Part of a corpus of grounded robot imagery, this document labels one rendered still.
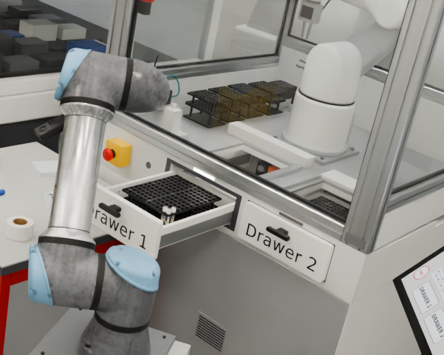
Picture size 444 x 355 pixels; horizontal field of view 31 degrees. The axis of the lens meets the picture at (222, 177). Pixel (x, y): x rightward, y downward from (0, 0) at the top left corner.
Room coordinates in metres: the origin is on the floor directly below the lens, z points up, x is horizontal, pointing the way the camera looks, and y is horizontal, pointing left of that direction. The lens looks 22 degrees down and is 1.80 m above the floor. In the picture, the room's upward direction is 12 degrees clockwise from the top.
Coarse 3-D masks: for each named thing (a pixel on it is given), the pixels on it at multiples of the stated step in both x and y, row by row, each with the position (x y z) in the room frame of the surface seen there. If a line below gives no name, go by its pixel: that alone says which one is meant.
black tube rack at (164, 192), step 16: (176, 176) 2.14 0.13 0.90; (144, 192) 1.98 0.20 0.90; (160, 192) 2.00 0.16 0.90; (176, 192) 2.02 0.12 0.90; (192, 192) 2.05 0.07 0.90; (208, 192) 2.07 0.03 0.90; (144, 208) 1.93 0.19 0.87; (176, 208) 1.91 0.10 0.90; (192, 208) 1.95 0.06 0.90; (208, 208) 2.02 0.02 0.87
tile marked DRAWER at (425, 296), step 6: (426, 282) 1.56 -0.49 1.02; (420, 288) 1.56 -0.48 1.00; (426, 288) 1.54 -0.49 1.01; (432, 288) 1.53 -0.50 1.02; (414, 294) 1.55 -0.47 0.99; (420, 294) 1.54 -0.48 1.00; (426, 294) 1.52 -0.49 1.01; (432, 294) 1.51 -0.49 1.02; (420, 300) 1.52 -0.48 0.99; (426, 300) 1.51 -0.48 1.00; (432, 300) 1.49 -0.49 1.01; (438, 300) 1.48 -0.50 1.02; (420, 306) 1.50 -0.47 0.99; (426, 306) 1.49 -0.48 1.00; (432, 306) 1.48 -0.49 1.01; (420, 312) 1.48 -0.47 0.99
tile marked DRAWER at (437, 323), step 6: (438, 312) 1.45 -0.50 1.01; (426, 318) 1.45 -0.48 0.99; (432, 318) 1.44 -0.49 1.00; (438, 318) 1.43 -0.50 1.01; (426, 324) 1.43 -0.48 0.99; (432, 324) 1.42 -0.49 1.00; (438, 324) 1.41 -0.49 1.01; (432, 330) 1.40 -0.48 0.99; (438, 330) 1.39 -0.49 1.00; (432, 336) 1.39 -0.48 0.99; (438, 336) 1.38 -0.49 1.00
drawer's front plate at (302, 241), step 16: (256, 208) 1.97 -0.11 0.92; (240, 224) 1.99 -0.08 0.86; (256, 224) 1.96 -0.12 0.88; (272, 224) 1.93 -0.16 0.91; (288, 224) 1.91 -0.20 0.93; (256, 240) 1.95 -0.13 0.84; (272, 240) 1.93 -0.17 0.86; (304, 240) 1.87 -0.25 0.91; (320, 240) 1.85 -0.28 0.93; (288, 256) 1.89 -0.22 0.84; (304, 256) 1.86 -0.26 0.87; (320, 256) 1.84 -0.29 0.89; (304, 272) 1.86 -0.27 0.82; (320, 272) 1.83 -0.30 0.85
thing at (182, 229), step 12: (132, 180) 2.05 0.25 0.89; (144, 180) 2.08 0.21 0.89; (192, 180) 2.15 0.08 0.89; (120, 192) 2.00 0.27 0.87; (216, 192) 2.10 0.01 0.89; (216, 204) 2.09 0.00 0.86; (228, 204) 2.03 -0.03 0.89; (192, 216) 1.90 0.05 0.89; (204, 216) 1.93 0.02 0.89; (216, 216) 1.98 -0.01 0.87; (228, 216) 2.02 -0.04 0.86; (168, 228) 1.82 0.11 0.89; (180, 228) 1.86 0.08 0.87; (192, 228) 1.89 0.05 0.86; (204, 228) 1.94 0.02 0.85; (168, 240) 1.82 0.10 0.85; (180, 240) 1.86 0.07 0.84
